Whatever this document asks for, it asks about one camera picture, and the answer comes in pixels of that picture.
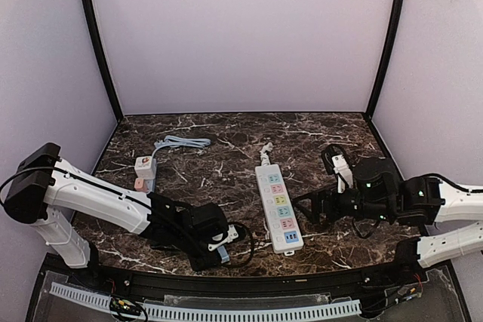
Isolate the blue plug adapter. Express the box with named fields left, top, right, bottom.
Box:
left=217, top=245, right=230, bottom=264

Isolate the white colourful power strip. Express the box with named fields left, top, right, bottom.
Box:
left=255, top=164, right=304, bottom=256

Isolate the blue-grey power strip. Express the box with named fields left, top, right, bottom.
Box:
left=146, top=150, right=158, bottom=192

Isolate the pink plug adapter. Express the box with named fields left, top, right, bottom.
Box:
left=134, top=177, right=148, bottom=192

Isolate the white cube socket adapter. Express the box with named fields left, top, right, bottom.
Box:
left=134, top=155, right=157, bottom=180

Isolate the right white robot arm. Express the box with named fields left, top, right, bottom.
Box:
left=292, top=155, right=482, bottom=268

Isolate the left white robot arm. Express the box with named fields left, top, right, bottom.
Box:
left=1, top=143, right=241, bottom=271

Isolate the small green circuit board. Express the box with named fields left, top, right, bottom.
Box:
left=109, top=296, right=143, bottom=316

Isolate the white slotted cable duct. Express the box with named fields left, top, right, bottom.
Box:
left=49, top=282, right=361, bottom=322

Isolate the white power strip cable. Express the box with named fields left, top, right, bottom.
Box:
left=258, top=141, right=275, bottom=167

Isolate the black front frame rail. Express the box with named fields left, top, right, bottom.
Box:
left=45, top=252, right=450, bottom=302

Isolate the grey power strip cable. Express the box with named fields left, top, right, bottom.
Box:
left=152, top=135, right=213, bottom=157

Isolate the right black frame post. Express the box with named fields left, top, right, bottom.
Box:
left=365, top=0, right=404, bottom=119

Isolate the black frame post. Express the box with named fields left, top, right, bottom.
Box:
left=82, top=0, right=124, bottom=123
left=365, top=0, right=404, bottom=119

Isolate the left black frame post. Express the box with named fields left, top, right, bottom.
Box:
left=82, top=0, right=124, bottom=123

